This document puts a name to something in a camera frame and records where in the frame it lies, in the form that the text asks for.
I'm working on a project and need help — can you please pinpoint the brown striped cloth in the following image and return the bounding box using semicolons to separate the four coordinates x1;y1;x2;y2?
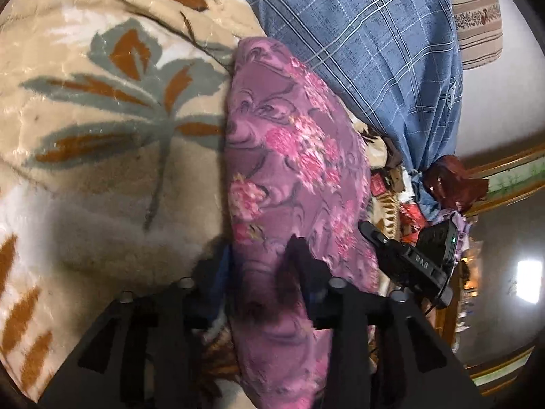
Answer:
443;0;505;70

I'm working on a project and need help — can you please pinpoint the red patterned cloth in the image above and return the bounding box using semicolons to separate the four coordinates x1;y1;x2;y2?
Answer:
367;166;432;241

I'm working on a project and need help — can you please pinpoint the beige leaf print blanket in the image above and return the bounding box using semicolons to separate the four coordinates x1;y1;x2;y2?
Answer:
0;0;389;409

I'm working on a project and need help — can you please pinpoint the dark red bag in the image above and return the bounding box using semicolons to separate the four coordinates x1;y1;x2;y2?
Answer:
423;155;490;214

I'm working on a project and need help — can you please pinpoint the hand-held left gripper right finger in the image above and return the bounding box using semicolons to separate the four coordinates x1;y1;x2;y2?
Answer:
286;235;483;409

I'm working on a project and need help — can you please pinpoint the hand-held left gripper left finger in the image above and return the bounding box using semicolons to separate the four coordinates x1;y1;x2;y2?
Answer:
38;245;233;409

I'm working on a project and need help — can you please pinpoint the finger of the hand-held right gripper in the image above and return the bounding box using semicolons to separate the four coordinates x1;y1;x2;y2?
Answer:
358;219;405;265

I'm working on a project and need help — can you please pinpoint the purple floral garment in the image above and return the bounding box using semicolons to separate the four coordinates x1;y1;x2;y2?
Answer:
200;36;382;409

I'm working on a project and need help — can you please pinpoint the blue checked cloth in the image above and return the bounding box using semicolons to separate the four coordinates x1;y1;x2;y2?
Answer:
183;0;466;180

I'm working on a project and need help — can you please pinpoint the light purple cloth pile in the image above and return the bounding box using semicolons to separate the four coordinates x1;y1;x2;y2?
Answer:
443;209;474;265

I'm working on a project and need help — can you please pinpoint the wooden framed mirror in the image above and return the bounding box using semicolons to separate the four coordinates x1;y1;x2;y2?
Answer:
443;142;545;399

